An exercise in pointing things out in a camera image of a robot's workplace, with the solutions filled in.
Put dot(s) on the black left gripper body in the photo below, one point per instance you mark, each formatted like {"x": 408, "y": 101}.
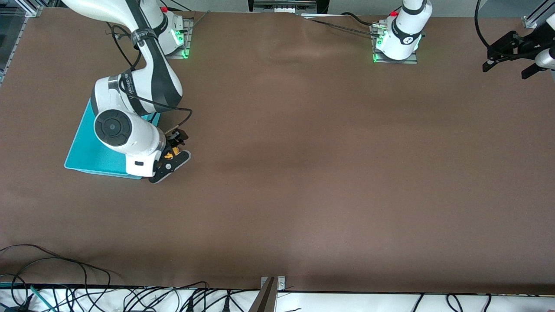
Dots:
{"x": 520, "y": 44}

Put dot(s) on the yellow beetle toy car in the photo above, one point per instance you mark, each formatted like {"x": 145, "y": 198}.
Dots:
{"x": 175, "y": 151}

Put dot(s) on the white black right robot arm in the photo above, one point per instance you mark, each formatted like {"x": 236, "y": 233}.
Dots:
{"x": 138, "y": 138}

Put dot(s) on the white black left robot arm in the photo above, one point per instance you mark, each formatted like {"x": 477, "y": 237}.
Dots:
{"x": 405, "y": 30}

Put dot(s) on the teal plastic bin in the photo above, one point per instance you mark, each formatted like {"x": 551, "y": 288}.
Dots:
{"x": 86, "y": 160}

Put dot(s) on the thin grey rod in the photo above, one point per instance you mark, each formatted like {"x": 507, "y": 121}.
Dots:
{"x": 197, "y": 21}

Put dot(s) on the black power plug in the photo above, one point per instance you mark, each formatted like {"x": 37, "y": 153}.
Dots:
{"x": 226, "y": 303}
{"x": 189, "y": 304}

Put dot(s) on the grey power strip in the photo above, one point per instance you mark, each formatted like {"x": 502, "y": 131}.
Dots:
{"x": 284, "y": 5}

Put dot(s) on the small metal mounting plate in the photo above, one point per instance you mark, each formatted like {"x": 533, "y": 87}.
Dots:
{"x": 282, "y": 284}

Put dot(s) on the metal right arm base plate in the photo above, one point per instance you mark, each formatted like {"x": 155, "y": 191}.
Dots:
{"x": 185, "y": 48}

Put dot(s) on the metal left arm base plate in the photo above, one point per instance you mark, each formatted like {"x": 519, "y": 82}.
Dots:
{"x": 414, "y": 60}

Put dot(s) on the grey camera pole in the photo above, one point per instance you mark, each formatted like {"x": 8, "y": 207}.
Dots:
{"x": 265, "y": 300}

